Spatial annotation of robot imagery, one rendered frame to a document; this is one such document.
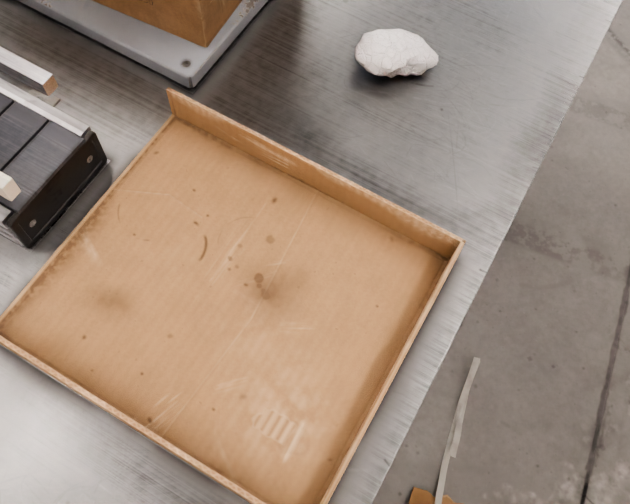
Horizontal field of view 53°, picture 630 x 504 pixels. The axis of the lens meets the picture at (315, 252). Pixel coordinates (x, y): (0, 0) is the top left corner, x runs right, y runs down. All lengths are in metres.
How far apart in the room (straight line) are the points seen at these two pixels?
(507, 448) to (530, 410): 0.10
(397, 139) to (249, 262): 0.19
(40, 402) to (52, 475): 0.06
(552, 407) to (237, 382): 1.04
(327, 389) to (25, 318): 0.25
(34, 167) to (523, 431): 1.13
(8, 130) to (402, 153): 0.35
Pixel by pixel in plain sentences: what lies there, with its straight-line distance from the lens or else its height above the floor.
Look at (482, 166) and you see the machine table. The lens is 0.63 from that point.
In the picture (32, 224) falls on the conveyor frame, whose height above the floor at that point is 0.85.
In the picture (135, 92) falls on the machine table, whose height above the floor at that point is 0.83.
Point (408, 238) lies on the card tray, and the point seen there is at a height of 0.83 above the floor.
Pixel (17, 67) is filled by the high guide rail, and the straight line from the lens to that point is 0.53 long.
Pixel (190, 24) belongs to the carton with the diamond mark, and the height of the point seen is 0.88.
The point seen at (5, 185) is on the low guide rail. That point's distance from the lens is 0.53.
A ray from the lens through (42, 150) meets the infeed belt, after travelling 0.58.
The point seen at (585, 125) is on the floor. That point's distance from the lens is 1.84.
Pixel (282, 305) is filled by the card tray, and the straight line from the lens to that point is 0.53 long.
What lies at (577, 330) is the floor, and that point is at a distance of 1.55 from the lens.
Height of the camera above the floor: 1.33
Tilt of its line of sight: 65 degrees down
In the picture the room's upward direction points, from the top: 7 degrees clockwise
